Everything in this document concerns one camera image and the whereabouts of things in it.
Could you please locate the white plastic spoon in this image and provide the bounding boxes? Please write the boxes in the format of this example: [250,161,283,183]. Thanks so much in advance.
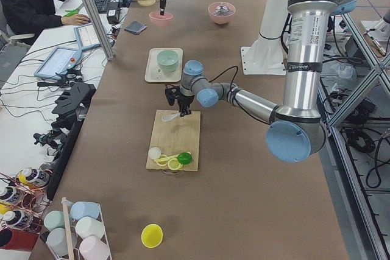
[161,112,180,122]

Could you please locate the small pink bowl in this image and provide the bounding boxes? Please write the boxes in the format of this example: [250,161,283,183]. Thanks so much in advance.
[149,11,173,27]

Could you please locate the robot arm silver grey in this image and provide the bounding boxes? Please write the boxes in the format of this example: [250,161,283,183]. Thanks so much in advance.
[166,0,357,163]

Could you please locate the large pink bowl with ice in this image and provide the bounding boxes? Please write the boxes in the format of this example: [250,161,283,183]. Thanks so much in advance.
[208,1,236,24]

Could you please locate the grey folded cloth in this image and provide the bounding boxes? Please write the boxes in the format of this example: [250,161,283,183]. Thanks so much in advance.
[124,21,147,35]

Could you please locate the cream rabbit tray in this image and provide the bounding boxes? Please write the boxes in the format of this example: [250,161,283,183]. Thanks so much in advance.
[144,48,183,83]

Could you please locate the green lime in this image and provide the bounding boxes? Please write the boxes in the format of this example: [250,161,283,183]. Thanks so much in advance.
[177,152,193,165]

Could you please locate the stacked green bowls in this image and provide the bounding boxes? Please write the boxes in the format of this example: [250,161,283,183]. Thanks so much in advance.
[157,50,179,72]

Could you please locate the black power adapter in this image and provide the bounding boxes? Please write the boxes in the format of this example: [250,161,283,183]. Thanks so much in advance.
[106,2,121,24]

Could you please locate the white steamed bun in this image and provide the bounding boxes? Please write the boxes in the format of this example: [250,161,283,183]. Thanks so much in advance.
[148,147,161,160]

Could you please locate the yellow plastic knife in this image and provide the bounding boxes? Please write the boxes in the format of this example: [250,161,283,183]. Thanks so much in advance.
[155,152,193,164]

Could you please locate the lemon slice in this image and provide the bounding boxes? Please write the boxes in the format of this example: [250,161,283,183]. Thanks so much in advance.
[167,158,183,170]
[154,154,169,167]

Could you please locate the teach pendant tablet far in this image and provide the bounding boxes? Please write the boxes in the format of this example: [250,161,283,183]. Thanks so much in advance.
[74,23,101,52]

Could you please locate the teach pendant tablet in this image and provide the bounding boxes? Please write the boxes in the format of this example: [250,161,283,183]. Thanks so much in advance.
[34,47,82,80]
[74,23,101,52]

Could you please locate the black tool holder stand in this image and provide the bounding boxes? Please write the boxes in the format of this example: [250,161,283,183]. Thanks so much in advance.
[46,82,96,201]

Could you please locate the teach pendant tablet near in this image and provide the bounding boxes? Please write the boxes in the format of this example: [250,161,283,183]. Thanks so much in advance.
[34,47,82,80]

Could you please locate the yellow plastic cup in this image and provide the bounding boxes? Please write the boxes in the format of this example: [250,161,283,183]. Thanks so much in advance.
[141,223,163,248]

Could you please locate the person in black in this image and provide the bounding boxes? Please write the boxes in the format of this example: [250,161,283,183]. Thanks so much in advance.
[1,0,90,45]

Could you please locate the light blue cup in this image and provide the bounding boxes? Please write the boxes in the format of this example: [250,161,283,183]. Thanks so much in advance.
[70,202,100,220]

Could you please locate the white cup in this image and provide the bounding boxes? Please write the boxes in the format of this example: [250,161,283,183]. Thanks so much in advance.
[75,217,105,239]

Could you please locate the yellow paint bottle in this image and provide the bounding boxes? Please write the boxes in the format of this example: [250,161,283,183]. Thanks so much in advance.
[19,168,50,188]

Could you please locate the pink cup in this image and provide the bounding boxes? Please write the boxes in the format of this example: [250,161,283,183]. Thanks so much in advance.
[79,235,110,260]

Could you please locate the mint green cup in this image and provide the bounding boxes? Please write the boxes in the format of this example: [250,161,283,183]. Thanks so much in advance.
[43,211,65,231]

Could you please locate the grey cup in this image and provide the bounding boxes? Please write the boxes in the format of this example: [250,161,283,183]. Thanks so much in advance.
[46,228,68,256]

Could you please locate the white paint bottle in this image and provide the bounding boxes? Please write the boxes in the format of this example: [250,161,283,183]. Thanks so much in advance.
[2,210,34,230]

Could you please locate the red cup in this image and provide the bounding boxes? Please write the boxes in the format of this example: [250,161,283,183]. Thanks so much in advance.
[1,228,39,252]

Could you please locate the aluminium frame post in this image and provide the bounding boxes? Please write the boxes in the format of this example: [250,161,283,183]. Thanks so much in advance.
[82,0,115,61]

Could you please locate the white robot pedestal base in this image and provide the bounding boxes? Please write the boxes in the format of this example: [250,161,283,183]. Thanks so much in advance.
[241,0,288,76]

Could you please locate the wire cup rack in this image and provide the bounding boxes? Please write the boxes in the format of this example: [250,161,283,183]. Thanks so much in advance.
[44,197,113,259]

